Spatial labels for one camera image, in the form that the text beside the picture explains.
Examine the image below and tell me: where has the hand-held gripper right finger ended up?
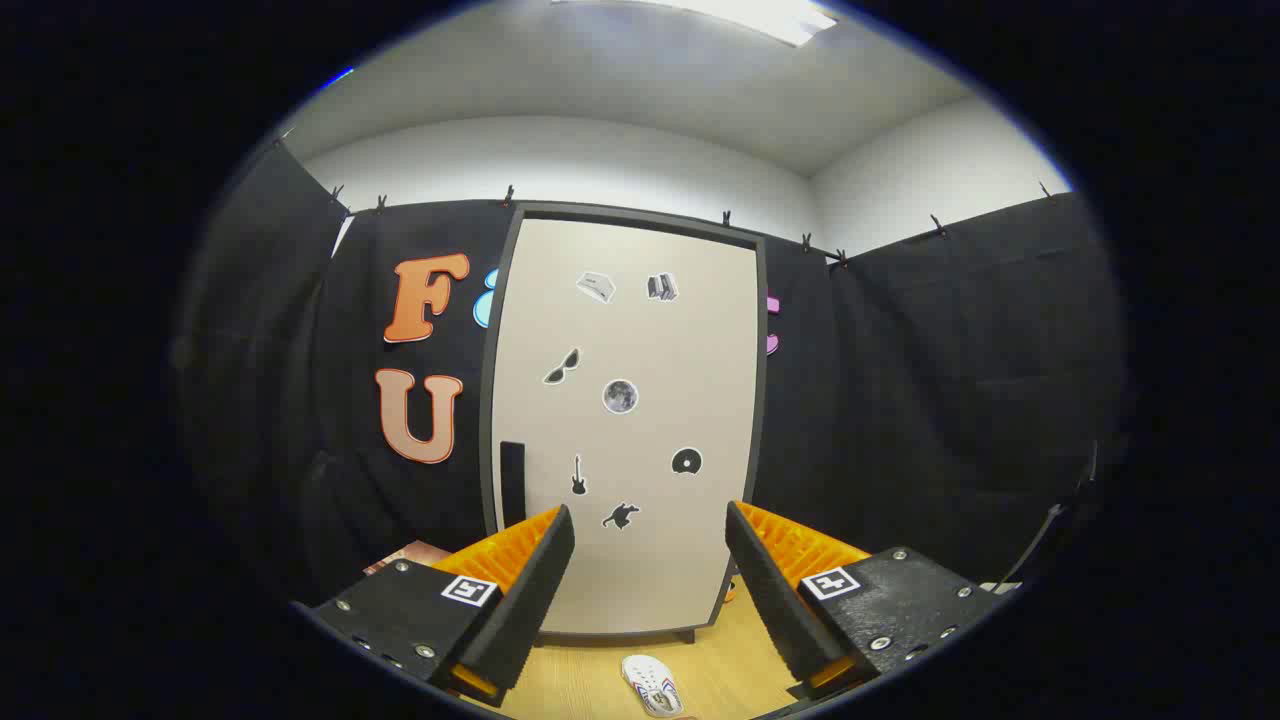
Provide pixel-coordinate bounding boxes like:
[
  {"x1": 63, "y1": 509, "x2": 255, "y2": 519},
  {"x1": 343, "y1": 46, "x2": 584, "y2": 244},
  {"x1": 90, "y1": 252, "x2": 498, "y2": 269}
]
[{"x1": 725, "y1": 500, "x2": 1011, "y2": 701}]

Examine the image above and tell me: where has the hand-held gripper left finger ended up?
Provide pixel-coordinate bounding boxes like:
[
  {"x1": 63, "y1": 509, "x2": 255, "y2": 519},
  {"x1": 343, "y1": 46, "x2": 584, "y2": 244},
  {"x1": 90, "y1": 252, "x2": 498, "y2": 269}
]
[{"x1": 290, "y1": 505, "x2": 577, "y2": 706}]

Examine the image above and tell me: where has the light grey shoe cabinet door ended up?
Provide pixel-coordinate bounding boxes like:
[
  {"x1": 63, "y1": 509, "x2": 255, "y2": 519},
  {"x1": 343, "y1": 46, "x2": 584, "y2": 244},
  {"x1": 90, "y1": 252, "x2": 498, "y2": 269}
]
[{"x1": 492, "y1": 218, "x2": 759, "y2": 636}]

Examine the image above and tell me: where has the brown book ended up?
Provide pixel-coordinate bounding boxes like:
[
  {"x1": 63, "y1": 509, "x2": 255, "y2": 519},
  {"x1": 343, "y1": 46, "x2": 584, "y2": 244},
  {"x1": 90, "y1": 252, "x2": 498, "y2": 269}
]
[{"x1": 363, "y1": 540, "x2": 451, "y2": 576}]

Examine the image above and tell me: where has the black backdrop cloth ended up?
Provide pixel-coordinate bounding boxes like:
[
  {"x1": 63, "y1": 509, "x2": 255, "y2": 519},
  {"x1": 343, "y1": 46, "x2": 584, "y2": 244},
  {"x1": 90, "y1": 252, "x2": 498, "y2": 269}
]
[{"x1": 175, "y1": 140, "x2": 1131, "y2": 611}]

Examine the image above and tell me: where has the dark grey shoe cabinet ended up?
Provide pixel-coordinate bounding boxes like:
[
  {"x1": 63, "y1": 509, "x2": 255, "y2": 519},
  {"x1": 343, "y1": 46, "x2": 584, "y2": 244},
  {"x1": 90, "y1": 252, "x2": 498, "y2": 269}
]
[{"x1": 480, "y1": 200, "x2": 769, "y2": 646}]

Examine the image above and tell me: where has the ceiling light panel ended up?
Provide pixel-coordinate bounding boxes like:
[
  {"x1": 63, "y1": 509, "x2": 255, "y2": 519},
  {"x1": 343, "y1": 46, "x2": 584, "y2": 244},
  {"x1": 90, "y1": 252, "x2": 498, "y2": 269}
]
[{"x1": 560, "y1": 0, "x2": 837, "y2": 47}]

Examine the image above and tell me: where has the black door handle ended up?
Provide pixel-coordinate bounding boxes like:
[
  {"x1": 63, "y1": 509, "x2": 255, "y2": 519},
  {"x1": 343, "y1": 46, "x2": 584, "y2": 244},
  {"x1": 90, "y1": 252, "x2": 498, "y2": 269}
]
[{"x1": 499, "y1": 441, "x2": 527, "y2": 531}]

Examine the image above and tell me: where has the white striped shoe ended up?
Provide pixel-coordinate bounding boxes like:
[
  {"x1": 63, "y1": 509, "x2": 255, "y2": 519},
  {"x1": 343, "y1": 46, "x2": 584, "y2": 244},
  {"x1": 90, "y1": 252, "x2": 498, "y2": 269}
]
[{"x1": 620, "y1": 655, "x2": 684, "y2": 718}]

